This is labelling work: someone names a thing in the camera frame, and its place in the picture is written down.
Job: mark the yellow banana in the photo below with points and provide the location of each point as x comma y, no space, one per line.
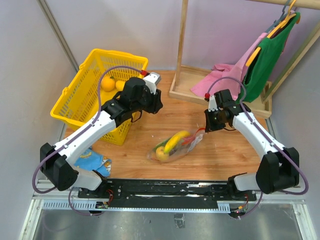
174,140

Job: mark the yellow mango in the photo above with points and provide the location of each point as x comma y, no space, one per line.
120,85

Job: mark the yellow apple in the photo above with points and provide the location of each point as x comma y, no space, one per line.
161,155

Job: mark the wooden clothes rack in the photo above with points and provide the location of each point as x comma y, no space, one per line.
191,83

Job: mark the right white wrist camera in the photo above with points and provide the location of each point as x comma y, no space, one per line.
212,104

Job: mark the grey hanger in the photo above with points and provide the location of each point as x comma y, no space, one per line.
285,10

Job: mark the yellow hanger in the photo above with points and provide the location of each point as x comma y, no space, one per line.
272,33

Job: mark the dark red grape bunch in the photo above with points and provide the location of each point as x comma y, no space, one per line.
178,150

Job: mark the green shirt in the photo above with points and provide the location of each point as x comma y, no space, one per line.
262,66

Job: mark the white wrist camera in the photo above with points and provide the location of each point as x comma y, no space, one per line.
212,104
151,81

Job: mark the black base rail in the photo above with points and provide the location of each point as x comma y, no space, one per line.
166,196

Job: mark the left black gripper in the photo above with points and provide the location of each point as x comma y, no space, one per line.
156,103

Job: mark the clear zip top bag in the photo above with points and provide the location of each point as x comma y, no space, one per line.
199,133

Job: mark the watermelon slice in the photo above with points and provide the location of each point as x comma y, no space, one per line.
168,145

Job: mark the yellow plastic basket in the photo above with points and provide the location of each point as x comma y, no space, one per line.
78,102

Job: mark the blue patterned cloth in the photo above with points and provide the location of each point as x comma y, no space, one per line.
92,161

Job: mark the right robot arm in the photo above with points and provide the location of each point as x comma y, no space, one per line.
277,170

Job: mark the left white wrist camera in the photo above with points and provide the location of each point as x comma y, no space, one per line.
151,81

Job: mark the orange fruit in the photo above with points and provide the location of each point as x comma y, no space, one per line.
108,83

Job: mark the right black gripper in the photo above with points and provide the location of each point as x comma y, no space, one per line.
210,126

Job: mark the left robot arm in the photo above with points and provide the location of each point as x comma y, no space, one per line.
57,162

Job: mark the red chili pepper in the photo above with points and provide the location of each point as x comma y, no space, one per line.
188,140

